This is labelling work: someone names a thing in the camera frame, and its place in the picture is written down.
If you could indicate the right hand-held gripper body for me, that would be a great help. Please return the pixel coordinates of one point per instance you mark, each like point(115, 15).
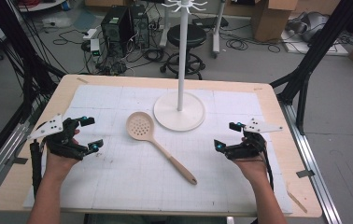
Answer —
point(247, 151)

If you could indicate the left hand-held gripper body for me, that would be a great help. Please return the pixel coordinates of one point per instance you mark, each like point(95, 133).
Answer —
point(56, 141)

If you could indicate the beige slotted spoon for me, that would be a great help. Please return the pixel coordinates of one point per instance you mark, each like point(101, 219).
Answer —
point(140, 126)

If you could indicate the white hook rack stand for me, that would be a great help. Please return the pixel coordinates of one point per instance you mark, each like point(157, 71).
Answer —
point(179, 112)

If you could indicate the person's right hand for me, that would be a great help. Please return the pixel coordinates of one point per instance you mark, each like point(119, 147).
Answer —
point(254, 169)

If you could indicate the person's left hand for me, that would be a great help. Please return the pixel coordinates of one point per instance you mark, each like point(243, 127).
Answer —
point(58, 166)

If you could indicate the black tape piece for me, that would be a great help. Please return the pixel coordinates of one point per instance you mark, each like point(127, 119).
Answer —
point(19, 160)
point(305, 173)

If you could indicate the white grid mat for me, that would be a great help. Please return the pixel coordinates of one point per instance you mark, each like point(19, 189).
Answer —
point(134, 186)

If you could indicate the thin wooden stick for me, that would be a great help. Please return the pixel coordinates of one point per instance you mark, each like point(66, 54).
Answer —
point(296, 201)

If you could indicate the white power adapter box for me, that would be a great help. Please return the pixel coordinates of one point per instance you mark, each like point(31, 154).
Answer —
point(95, 46)

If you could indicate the white power strip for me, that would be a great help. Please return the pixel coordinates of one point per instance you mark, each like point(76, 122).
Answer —
point(90, 33)

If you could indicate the white desk leg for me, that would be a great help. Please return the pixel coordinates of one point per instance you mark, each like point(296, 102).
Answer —
point(217, 31)
point(164, 28)

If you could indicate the large black computer tower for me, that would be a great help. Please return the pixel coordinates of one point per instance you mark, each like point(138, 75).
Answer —
point(115, 28)

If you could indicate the white floor board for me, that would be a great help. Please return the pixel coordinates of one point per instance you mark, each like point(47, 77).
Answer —
point(293, 46)

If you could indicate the black round stool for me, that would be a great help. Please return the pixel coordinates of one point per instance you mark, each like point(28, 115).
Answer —
point(193, 35)

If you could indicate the flat black box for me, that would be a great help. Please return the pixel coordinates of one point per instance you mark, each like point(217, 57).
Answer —
point(208, 22)

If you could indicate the slim black computer tower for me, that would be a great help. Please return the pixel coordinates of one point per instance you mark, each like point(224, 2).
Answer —
point(140, 26)

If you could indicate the tall cardboard box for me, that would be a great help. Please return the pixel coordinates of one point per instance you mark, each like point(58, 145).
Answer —
point(269, 21)

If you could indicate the grey bundled device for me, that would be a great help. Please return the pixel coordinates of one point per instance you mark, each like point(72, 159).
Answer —
point(311, 26)

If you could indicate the aluminium rail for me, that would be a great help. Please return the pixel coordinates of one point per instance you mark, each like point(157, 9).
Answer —
point(314, 174)
point(0, 165)

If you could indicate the black metal frame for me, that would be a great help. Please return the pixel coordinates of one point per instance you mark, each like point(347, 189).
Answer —
point(308, 62)
point(25, 62)

